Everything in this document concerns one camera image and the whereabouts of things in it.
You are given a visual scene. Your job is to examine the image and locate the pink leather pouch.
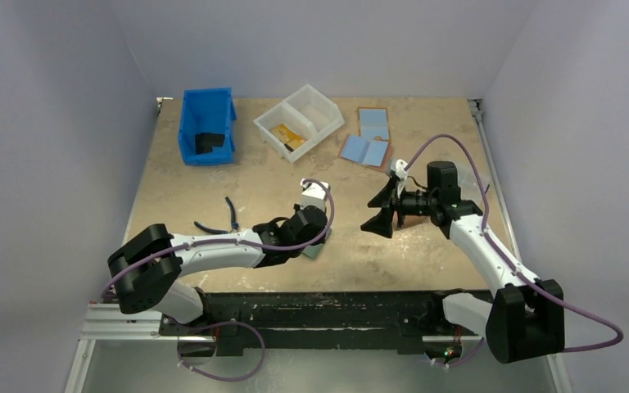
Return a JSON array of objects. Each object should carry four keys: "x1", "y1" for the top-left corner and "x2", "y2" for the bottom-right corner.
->
[{"x1": 397, "y1": 215, "x2": 429, "y2": 228}]

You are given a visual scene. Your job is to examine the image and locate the blue handled pliers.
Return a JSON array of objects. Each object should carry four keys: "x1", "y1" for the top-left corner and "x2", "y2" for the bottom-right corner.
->
[{"x1": 192, "y1": 196, "x2": 241, "y2": 235}]

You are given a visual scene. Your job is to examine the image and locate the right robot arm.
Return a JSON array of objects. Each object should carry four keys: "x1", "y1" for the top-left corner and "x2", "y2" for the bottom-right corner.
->
[{"x1": 360, "y1": 160, "x2": 565, "y2": 364}]

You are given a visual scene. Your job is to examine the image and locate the white divided tray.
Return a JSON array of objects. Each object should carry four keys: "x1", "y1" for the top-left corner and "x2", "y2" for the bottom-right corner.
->
[{"x1": 253, "y1": 84, "x2": 345, "y2": 163}]

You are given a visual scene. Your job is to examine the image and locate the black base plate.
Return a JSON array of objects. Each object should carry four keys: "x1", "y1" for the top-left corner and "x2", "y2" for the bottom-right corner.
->
[{"x1": 159, "y1": 290, "x2": 476, "y2": 356}]

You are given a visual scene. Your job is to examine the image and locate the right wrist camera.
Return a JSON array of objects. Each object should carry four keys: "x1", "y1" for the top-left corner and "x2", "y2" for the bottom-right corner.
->
[{"x1": 390, "y1": 159, "x2": 409, "y2": 190}]

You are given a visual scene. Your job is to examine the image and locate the green card holder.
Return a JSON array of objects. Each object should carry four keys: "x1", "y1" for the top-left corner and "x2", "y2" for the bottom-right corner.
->
[{"x1": 301, "y1": 229, "x2": 332, "y2": 260}]

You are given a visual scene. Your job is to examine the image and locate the clear plastic organizer box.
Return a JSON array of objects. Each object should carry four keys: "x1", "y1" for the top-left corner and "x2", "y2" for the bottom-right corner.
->
[{"x1": 458, "y1": 169, "x2": 492, "y2": 206}]

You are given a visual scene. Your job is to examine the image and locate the open blue brown wallet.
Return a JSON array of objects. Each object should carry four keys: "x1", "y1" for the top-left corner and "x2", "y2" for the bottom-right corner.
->
[{"x1": 338, "y1": 106, "x2": 393, "y2": 172}]

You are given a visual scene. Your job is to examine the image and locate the black block in bin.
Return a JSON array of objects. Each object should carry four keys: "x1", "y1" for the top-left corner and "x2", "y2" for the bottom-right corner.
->
[{"x1": 194, "y1": 132, "x2": 225, "y2": 155}]

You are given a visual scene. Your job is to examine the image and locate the blue plastic bin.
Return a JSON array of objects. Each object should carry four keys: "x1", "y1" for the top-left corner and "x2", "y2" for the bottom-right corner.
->
[{"x1": 178, "y1": 88, "x2": 237, "y2": 166}]

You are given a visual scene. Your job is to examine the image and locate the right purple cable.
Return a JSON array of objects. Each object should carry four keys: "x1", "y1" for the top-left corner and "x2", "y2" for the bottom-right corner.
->
[{"x1": 404, "y1": 133, "x2": 625, "y2": 370}]

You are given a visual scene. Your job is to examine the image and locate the aluminium rail frame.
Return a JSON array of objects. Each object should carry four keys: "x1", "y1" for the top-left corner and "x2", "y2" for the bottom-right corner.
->
[{"x1": 65, "y1": 303, "x2": 213, "y2": 393}]

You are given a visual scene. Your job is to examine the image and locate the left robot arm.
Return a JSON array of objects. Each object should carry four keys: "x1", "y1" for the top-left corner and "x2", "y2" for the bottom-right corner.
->
[{"x1": 107, "y1": 206, "x2": 328, "y2": 335}]

